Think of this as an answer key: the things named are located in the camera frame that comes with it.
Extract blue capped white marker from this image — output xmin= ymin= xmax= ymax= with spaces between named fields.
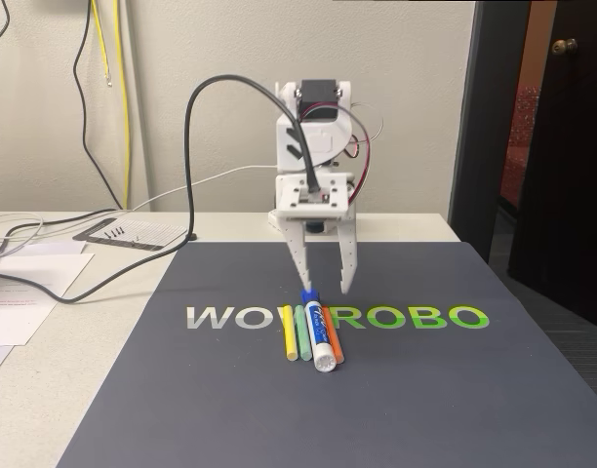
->
xmin=299 ymin=288 xmax=338 ymax=374

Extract green chalk stick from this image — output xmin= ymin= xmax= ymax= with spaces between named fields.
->
xmin=293 ymin=304 xmax=313 ymax=363

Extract yellow chalk stick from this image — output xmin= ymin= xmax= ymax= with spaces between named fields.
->
xmin=281 ymin=303 xmax=299 ymax=362

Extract orange chalk stick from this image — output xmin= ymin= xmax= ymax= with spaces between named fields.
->
xmin=321 ymin=304 xmax=346 ymax=365

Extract striped screw card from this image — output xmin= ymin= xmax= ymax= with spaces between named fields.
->
xmin=72 ymin=217 xmax=188 ymax=253

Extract grey WOWROBO mat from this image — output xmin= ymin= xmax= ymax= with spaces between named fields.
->
xmin=54 ymin=241 xmax=597 ymax=468

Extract dark brown door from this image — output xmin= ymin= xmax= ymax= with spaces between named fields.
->
xmin=507 ymin=0 xmax=597 ymax=335

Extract printed white paper sheet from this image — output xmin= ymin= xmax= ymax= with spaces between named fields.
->
xmin=0 ymin=272 xmax=60 ymax=348

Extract brass door knob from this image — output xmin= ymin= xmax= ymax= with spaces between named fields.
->
xmin=551 ymin=37 xmax=579 ymax=57

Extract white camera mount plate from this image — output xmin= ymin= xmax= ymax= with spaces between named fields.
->
xmin=277 ymin=174 xmax=351 ymax=215

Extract white cable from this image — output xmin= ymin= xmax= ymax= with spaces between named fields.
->
xmin=0 ymin=164 xmax=280 ymax=262

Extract red white servo wires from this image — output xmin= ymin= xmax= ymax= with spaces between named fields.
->
xmin=344 ymin=101 xmax=386 ymax=202

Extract thick black camera cable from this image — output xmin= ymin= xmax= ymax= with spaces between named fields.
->
xmin=0 ymin=74 xmax=324 ymax=304

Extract dark grey door frame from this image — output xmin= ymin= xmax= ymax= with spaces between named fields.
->
xmin=447 ymin=0 xmax=534 ymax=264

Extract yellow cable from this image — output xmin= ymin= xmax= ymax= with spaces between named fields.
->
xmin=90 ymin=0 xmax=114 ymax=88

